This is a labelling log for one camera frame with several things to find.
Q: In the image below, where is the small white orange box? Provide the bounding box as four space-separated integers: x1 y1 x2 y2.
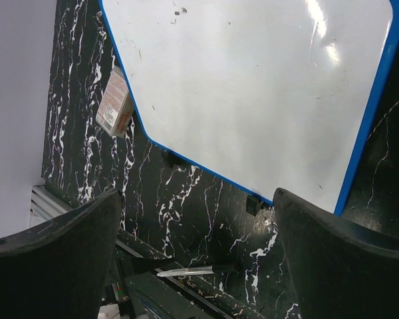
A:
96 66 134 138

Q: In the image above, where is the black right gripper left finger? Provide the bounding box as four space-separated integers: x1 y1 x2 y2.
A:
0 189 122 318

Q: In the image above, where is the aluminium rail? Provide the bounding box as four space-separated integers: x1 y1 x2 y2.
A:
29 185 72 227

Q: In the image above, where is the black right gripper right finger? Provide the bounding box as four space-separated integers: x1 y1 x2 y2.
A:
273 188 399 318

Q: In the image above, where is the blue framed whiteboard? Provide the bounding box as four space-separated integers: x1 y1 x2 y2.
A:
100 1 399 215

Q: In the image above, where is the black capped whiteboard marker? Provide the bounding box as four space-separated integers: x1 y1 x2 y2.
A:
157 264 239 278

